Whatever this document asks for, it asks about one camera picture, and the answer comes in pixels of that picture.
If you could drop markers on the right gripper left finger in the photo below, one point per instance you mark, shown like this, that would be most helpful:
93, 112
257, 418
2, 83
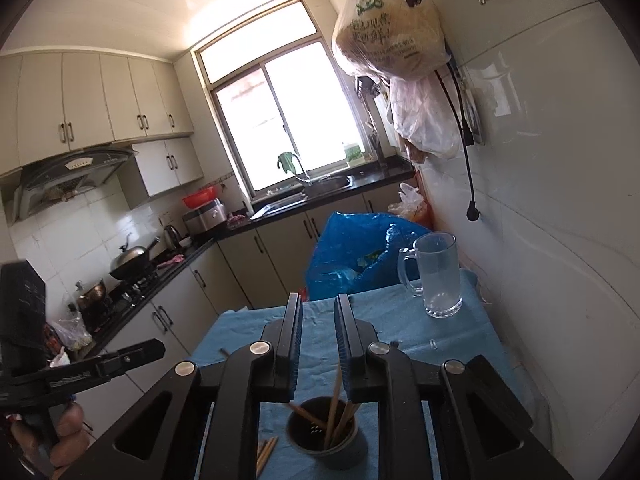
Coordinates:
286, 362

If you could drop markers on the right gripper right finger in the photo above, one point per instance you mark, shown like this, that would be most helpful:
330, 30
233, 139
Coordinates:
352, 336

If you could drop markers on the lower kitchen cabinets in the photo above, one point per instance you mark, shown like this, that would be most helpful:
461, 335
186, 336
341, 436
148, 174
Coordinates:
254, 269

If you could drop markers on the kitchen cabinets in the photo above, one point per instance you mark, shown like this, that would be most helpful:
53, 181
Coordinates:
254, 269
57, 102

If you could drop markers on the kitchen faucet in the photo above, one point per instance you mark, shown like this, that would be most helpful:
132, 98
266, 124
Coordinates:
290, 163

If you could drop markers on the upper kitchen cabinets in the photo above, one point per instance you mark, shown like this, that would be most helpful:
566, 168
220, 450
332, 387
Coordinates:
57, 102

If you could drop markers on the dark cylindrical utensil holder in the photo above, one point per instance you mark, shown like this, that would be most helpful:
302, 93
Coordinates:
323, 430

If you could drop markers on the black countertop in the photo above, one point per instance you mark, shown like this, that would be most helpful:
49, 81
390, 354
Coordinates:
137, 294

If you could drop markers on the wooden chopstick on cloth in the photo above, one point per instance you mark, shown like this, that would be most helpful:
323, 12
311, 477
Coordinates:
265, 449

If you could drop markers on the steel pot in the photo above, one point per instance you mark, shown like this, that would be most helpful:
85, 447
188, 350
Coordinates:
86, 296

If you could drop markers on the blue plastic bag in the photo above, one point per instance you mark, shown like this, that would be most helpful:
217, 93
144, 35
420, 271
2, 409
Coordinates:
358, 252

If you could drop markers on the blue table cloth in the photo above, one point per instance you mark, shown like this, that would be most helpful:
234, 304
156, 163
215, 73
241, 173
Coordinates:
372, 381

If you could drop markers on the clear glass mug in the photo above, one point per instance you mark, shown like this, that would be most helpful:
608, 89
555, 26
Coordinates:
436, 258

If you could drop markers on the black wok with lid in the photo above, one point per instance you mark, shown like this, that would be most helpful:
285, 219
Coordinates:
132, 261

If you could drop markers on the silver rice cooker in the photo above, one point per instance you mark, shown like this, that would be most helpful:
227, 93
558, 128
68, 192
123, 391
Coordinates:
205, 218

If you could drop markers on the orange white plastic bag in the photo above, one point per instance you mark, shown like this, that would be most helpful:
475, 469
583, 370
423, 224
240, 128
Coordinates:
412, 206

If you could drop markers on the electric kettle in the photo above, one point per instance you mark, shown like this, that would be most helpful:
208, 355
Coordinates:
172, 238

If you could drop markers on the steel sink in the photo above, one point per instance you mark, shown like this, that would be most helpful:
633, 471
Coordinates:
323, 187

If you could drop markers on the red basin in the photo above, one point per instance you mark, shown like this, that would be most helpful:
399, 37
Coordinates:
200, 198

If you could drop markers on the range hood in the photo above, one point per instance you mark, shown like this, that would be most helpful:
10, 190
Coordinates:
61, 178

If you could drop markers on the translucent plastic bag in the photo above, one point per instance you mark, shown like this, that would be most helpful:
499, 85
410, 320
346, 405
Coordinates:
423, 119

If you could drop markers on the window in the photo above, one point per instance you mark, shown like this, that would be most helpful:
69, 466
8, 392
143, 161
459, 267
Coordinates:
276, 88

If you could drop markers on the white bag with bread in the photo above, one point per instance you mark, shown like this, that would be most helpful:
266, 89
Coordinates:
389, 38

